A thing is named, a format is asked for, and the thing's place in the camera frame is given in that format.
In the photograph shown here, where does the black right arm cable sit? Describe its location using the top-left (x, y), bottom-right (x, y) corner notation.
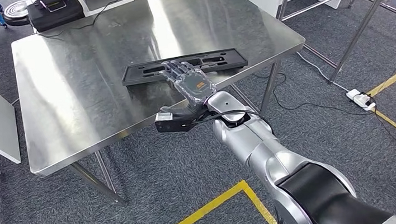
top-left (189, 106), bottom-right (265, 132)

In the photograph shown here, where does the silver spiral coil disc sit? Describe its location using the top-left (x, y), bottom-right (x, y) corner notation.
top-left (2, 0), bottom-right (36, 28)

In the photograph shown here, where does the black laptop cable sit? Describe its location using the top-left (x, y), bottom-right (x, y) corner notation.
top-left (31, 0), bottom-right (144, 41)

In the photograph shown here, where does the large stainless steel workbench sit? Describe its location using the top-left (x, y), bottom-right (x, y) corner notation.
top-left (6, 0), bottom-right (323, 217)

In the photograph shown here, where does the white desk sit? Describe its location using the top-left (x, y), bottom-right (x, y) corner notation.
top-left (28, 0), bottom-right (158, 34)

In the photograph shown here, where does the white power strip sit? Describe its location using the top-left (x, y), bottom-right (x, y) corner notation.
top-left (345, 86), bottom-right (377, 114)

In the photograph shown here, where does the white floor cable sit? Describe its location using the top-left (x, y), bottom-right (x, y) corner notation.
top-left (295, 46), bottom-right (350, 99)

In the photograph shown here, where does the black plastic plate part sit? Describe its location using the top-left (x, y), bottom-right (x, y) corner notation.
top-left (119, 46), bottom-right (250, 87)

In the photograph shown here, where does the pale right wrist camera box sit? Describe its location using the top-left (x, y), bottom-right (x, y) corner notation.
top-left (153, 105), bottom-right (219, 136)

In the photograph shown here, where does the black equipment case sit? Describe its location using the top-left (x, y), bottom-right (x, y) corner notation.
top-left (25, 0), bottom-right (87, 34)

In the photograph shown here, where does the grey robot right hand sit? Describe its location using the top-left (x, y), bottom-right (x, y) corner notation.
top-left (154, 55), bottom-right (220, 122)

